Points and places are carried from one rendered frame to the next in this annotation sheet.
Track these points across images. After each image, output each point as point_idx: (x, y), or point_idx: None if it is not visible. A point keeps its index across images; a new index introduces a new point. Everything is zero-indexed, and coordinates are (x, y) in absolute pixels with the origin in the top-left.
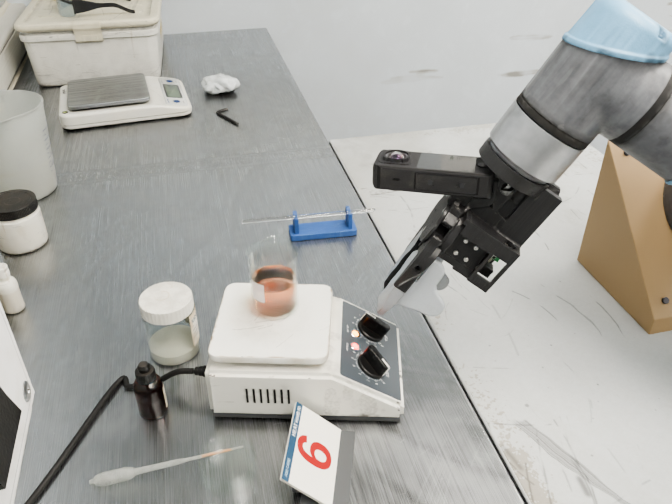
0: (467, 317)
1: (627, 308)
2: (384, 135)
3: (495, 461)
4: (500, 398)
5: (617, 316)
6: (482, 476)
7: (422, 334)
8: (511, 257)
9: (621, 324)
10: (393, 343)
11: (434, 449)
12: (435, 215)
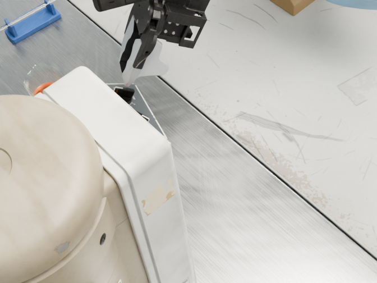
0: (175, 53)
1: (274, 1)
2: None
3: (234, 145)
4: (220, 103)
5: (270, 10)
6: (230, 158)
7: (151, 80)
8: (202, 22)
9: (274, 15)
10: (139, 98)
11: (196, 155)
12: (142, 11)
